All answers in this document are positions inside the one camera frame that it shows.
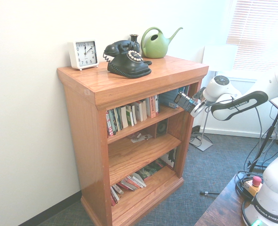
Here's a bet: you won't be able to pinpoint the wooden bookcase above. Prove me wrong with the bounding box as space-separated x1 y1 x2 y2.
56 55 209 226

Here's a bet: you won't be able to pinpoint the light blue spine book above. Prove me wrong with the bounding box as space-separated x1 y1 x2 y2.
176 84 191 101

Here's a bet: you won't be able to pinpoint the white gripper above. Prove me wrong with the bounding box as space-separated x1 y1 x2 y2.
188 100 207 118

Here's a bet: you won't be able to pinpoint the cream paperback book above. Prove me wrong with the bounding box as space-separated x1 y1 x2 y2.
119 105 129 129

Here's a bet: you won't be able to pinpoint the blue paperback book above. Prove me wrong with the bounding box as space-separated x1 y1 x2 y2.
173 91 199 113

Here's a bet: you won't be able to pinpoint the white floor lamp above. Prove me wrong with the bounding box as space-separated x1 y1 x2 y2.
189 44 238 152

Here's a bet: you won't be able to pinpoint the red white spine book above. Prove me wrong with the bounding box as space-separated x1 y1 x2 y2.
105 110 114 137

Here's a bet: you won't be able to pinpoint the dark teal cover book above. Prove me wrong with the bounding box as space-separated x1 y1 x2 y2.
159 90 182 109

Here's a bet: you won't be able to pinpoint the orange spine book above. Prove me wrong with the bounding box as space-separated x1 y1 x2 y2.
148 96 158 119

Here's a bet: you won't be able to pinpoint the black cable coil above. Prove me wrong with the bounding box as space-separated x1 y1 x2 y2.
234 171 258 201

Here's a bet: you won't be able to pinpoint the grey white thin book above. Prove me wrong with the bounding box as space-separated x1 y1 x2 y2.
128 175 146 189

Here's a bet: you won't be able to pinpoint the black coiled telephone cord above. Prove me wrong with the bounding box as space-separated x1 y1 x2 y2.
103 50 112 64

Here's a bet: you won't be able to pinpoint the dark green spine book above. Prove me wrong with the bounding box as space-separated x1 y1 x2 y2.
109 107 123 135

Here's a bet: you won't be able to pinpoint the green plastic watering can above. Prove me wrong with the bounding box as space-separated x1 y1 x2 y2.
140 26 184 59

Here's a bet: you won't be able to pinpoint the black rotary telephone base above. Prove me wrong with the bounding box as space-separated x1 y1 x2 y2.
107 48 152 79

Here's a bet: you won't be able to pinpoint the black telephone handset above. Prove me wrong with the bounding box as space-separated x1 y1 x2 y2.
103 40 133 57

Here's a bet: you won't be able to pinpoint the green cover book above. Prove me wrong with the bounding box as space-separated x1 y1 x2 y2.
126 109 135 127

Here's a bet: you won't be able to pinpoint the white square alarm clock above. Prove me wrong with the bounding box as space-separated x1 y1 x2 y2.
67 40 99 71

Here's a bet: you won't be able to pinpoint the emergency stop button box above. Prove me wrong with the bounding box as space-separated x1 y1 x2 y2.
243 176 263 196

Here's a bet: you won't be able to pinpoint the dark green flat book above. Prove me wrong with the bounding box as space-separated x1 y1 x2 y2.
135 159 166 181

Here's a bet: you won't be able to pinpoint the window blinds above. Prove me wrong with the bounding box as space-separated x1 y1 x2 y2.
225 0 278 73

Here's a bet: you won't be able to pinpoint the black glossy vase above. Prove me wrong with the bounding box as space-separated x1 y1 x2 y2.
129 34 141 51

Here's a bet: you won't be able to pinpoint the thick white paperback book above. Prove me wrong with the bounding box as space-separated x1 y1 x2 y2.
131 99 148 122

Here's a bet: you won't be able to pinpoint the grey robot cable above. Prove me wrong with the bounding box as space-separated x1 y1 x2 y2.
228 93 264 167

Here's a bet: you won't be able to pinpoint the leaning red books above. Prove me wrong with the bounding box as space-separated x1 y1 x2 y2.
110 186 119 207

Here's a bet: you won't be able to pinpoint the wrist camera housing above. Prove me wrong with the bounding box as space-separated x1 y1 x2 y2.
191 87 207 101

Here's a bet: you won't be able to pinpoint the bright red spine book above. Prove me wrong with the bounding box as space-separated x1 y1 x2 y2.
116 180 137 192

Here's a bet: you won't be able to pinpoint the dark wooden table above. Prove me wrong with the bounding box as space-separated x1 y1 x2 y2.
194 173 278 226

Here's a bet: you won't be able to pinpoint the white book red mark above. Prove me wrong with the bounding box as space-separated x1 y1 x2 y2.
131 172 147 186

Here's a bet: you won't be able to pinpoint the white black cover book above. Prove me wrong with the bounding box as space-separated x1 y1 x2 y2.
160 147 178 170

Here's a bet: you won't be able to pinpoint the dark red spine book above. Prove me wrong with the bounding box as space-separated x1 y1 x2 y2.
123 177 142 190

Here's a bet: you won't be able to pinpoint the black tripod stand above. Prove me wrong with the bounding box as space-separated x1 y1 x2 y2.
247 93 278 173

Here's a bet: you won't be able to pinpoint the small dark speaker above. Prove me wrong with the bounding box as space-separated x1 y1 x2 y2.
156 118 169 139

